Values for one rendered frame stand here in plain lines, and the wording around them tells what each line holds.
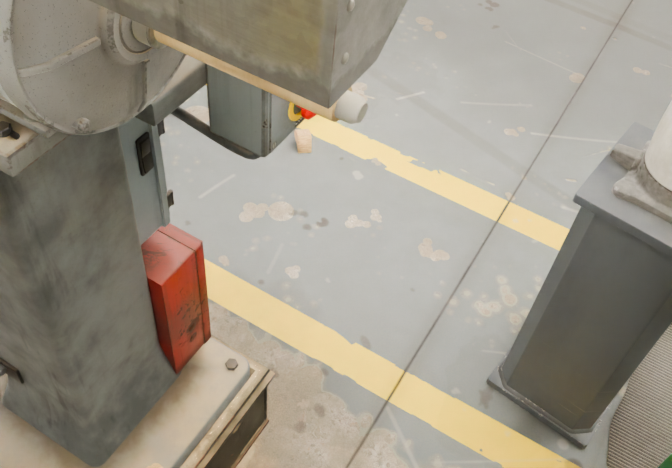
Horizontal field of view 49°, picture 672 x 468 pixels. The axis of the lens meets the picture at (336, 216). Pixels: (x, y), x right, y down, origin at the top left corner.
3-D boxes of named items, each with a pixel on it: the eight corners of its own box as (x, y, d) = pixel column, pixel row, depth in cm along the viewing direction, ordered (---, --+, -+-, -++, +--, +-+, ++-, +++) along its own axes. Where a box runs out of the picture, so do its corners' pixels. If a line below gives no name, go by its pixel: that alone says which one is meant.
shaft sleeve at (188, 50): (149, 23, 62) (172, -1, 63) (159, 49, 65) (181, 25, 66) (330, 105, 57) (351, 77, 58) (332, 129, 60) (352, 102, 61)
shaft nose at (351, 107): (333, 105, 57) (349, 84, 58) (335, 123, 59) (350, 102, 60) (355, 115, 57) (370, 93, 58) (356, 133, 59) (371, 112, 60)
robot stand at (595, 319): (536, 314, 200) (634, 120, 148) (629, 373, 190) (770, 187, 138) (485, 382, 185) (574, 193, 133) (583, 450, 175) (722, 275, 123)
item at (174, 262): (82, 318, 152) (44, 199, 125) (123, 278, 160) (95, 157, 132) (177, 377, 145) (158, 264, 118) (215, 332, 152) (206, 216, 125)
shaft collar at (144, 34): (123, 15, 62) (156, -20, 63) (139, 51, 66) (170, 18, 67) (142, 23, 61) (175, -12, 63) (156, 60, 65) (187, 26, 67)
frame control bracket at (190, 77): (131, 116, 93) (127, 91, 90) (221, 45, 104) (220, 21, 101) (155, 128, 92) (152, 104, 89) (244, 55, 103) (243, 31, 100)
